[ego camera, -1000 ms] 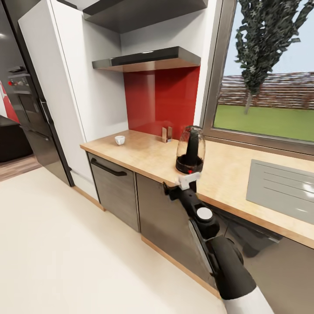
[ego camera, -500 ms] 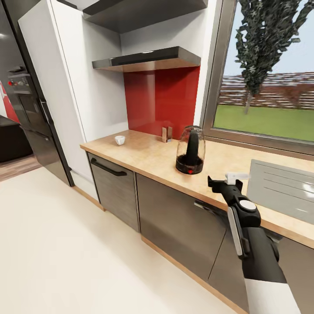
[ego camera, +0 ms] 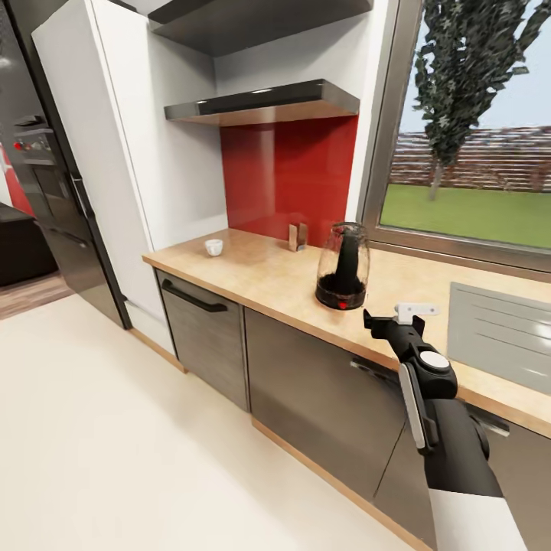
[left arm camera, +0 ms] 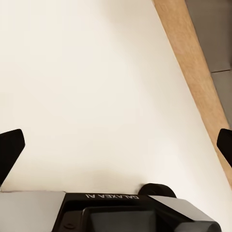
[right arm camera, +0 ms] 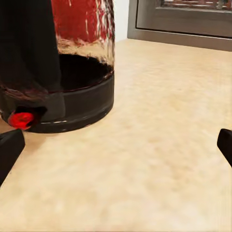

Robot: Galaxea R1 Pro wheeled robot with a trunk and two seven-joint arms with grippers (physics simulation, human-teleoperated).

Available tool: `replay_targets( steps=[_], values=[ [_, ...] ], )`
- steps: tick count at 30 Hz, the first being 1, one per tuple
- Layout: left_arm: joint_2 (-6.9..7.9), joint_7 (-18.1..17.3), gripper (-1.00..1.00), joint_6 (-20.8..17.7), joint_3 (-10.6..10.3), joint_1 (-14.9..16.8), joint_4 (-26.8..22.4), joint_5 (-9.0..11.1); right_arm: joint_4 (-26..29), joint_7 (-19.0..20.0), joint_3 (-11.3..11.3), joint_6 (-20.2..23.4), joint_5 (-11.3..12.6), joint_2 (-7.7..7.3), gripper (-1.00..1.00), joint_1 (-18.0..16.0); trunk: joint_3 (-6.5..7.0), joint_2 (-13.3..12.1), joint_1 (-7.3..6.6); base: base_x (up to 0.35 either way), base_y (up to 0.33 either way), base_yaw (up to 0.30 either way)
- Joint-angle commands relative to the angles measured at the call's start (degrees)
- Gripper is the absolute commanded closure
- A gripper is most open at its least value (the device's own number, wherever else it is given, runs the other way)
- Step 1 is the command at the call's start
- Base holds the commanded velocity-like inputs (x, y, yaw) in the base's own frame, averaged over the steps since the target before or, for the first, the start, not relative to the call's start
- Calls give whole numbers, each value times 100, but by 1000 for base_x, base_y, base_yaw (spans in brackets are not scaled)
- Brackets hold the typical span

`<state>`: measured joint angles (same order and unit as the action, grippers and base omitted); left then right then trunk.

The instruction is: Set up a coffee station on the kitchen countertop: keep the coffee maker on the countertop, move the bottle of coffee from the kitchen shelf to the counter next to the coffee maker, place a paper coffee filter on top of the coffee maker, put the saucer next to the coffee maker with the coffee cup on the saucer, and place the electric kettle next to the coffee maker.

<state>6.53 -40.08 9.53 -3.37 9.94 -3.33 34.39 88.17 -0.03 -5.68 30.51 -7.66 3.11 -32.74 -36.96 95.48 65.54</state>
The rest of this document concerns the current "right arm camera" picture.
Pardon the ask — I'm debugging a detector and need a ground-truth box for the electric kettle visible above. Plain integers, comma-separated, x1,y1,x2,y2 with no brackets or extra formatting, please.
0,0,116,133

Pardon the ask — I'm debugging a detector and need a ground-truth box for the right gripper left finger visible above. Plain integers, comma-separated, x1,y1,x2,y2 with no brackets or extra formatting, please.
0,128,25,186

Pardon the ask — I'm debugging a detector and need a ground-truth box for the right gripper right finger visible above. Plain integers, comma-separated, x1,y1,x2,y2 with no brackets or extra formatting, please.
217,128,232,166

